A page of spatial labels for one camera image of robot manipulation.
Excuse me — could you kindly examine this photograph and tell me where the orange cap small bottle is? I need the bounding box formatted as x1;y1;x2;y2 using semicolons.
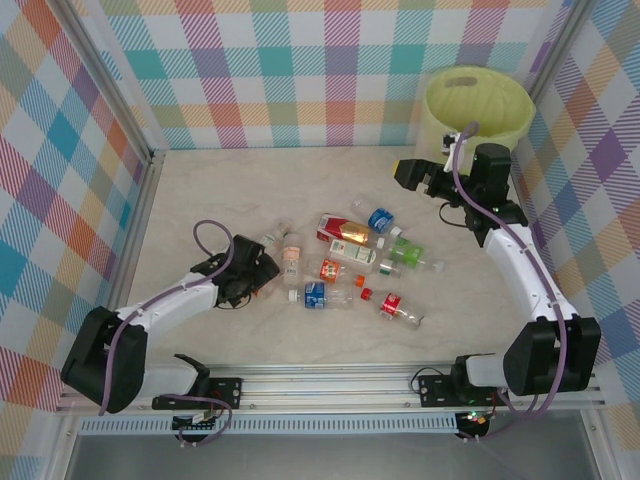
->
304;257;367;289

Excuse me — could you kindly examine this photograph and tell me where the slotted grey cable duct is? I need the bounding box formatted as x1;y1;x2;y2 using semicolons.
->
79;417;461;435

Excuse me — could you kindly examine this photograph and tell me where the slim green label bottle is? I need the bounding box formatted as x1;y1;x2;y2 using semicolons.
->
259;222;294;250

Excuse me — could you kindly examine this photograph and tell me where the aluminium frame post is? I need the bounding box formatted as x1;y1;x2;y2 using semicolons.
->
519;0;599;109
59;0;169;169

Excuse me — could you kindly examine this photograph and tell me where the red label red cap bottle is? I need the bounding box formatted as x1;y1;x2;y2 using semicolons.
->
360;287;425;331

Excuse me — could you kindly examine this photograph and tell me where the aluminium mounting rail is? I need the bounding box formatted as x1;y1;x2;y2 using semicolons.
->
54;362;606;414

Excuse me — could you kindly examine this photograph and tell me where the red juice carton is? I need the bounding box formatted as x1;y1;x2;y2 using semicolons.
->
315;213;374;247

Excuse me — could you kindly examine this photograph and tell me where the left small circuit board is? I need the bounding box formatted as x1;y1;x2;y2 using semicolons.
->
172;412;221;432

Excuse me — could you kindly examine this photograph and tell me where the grey metal sheet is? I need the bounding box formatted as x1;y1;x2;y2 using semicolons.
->
64;432;601;480

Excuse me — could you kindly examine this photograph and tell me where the right small circuit board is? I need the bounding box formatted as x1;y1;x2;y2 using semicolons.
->
457;409;494;431

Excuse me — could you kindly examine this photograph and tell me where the bright green label bottle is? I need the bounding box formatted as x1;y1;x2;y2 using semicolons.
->
388;235;446;274

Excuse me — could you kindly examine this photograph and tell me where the yellow-green lined trash bin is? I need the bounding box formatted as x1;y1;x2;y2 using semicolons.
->
424;67;537;174

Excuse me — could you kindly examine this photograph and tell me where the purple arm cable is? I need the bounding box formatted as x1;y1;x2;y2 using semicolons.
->
449;119;569;444
97;219;236;449

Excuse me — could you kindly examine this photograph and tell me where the peach label clear bottle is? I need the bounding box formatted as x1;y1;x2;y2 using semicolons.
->
281;233;303;287

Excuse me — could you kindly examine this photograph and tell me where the blue label white cap bottle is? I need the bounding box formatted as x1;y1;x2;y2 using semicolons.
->
287;280;355;312

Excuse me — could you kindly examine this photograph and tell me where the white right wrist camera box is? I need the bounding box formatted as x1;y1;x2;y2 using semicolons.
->
440;130;471;171

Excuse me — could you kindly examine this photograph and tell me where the aluminium side rail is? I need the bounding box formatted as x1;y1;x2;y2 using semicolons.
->
102;149;169;314

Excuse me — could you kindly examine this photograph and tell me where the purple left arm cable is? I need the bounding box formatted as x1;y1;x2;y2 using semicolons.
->
97;219;236;449

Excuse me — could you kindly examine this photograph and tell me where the clear bottle green white label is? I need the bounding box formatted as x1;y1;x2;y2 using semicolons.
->
367;257;405;279

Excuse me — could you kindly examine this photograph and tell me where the small circuit board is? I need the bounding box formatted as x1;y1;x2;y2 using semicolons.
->
172;412;221;432
457;409;494;431

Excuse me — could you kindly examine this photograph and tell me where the blue label clear bottle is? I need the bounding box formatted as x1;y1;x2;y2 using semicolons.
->
351;197;404;239

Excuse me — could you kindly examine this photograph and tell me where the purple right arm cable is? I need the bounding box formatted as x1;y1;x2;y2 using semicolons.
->
449;119;569;444

